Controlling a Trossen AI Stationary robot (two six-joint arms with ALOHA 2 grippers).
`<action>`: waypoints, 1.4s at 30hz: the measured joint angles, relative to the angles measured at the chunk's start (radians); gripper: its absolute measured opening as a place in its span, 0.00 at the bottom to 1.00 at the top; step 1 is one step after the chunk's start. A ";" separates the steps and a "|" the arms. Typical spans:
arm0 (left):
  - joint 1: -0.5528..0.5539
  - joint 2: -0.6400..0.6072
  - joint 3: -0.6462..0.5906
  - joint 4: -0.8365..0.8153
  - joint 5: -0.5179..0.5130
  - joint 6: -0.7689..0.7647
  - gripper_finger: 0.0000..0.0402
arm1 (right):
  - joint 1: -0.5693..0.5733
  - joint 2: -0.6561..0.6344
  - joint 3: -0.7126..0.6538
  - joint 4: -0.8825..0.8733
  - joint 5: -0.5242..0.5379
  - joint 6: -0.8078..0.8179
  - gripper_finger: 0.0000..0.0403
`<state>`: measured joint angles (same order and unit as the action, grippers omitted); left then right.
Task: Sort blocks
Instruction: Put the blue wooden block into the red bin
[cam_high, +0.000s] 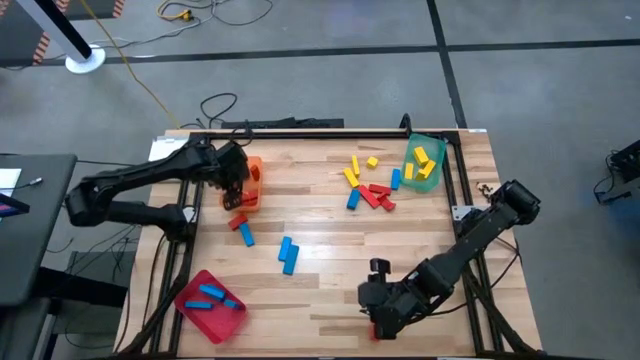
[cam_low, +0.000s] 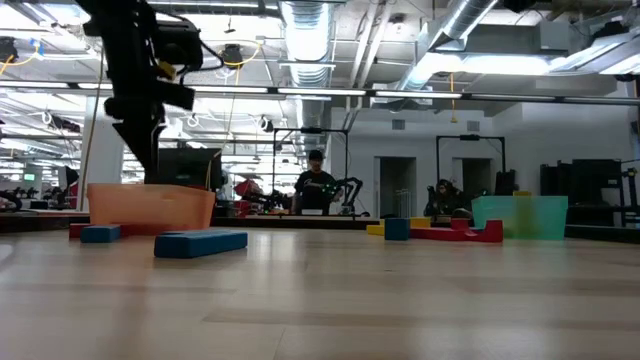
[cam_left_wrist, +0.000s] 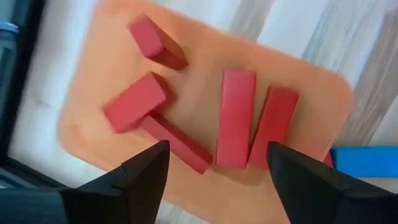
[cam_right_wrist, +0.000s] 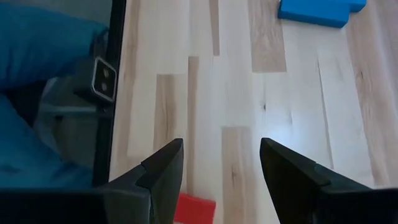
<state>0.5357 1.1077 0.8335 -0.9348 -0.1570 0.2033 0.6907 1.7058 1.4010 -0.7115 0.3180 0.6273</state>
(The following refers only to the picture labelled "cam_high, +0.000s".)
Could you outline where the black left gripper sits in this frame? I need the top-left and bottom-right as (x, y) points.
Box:
(213, 139), (251, 211)

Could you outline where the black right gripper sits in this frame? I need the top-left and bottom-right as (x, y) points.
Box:
(357, 259), (441, 340)

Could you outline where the orange plastic bin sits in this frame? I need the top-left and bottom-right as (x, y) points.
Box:
(222, 155), (265, 214)

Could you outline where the black power strip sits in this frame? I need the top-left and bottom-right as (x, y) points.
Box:
(221, 117), (345, 130)

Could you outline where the white printed paper sheet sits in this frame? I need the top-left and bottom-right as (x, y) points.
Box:
(148, 135), (191, 164)

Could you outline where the red plastic bin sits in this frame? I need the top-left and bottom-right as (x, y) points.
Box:
(173, 269), (249, 345)

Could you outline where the teal plastic bin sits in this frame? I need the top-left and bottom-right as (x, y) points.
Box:
(399, 132), (448, 194)

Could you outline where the black desk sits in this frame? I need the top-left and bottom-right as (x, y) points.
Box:
(0, 153), (79, 307)

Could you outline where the pole stand with white base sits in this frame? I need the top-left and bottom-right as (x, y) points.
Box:
(14, 0), (107, 75)

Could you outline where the tablet with lit screen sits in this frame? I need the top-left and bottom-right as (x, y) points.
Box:
(0, 193), (30, 219)

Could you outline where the white paper on desk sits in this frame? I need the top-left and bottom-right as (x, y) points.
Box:
(0, 168), (23, 191)

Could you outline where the black hazard striped platform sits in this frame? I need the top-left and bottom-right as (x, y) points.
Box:
(64, 0), (126, 20)
(0, 0), (69, 69)

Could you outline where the black floor equipment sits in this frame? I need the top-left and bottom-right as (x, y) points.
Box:
(589, 139), (640, 205)

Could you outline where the black looped floor cable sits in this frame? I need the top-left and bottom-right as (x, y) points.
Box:
(179, 92), (239, 130)

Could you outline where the thin yellow floor cable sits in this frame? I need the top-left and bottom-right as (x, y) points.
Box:
(77, 0), (182, 130)

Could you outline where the grey floor cable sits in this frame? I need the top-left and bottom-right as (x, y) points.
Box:
(94, 0), (275, 51)

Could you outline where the yellow extension cord plug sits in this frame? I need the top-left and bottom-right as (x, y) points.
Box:
(157, 0), (195, 23)

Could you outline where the grey cable plug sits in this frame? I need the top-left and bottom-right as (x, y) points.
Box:
(12, 177), (45, 191)

